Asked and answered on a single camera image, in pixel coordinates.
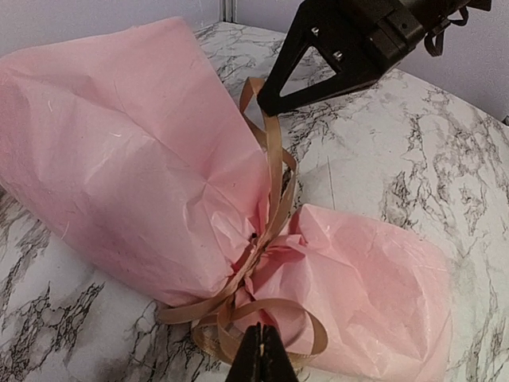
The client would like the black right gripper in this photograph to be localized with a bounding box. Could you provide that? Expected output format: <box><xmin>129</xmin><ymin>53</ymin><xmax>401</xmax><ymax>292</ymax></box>
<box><xmin>257</xmin><ymin>0</ymin><xmax>492</xmax><ymax>116</ymax></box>

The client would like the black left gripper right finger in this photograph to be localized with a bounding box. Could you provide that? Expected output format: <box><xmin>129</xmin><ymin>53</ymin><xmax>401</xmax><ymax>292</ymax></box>
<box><xmin>262</xmin><ymin>325</ymin><xmax>298</xmax><ymax>382</ymax></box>

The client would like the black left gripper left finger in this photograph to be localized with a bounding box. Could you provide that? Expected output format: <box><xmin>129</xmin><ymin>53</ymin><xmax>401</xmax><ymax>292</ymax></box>
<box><xmin>226</xmin><ymin>323</ymin><xmax>262</xmax><ymax>382</ymax></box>

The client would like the beige raffia ribbon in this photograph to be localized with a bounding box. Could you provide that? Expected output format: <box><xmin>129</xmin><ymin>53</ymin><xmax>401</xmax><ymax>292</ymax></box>
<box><xmin>158</xmin><ymin>76</ymin><xmax>329</xmax><ymax>365</ymax></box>

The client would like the pink wrapping paper sheet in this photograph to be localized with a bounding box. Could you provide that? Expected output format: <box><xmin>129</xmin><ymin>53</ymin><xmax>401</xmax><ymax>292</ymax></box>
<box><xmin>1</xmin><ymin>18</ymin><xmax>452</xmax><ymax>381</ymax></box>

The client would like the left aluminium frame post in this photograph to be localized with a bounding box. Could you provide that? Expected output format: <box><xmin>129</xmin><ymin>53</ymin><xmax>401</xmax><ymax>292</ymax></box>
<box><xmin>219</xmin><ymin>0</ymin><xmax>238</xmax><ymax>23</ymax></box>

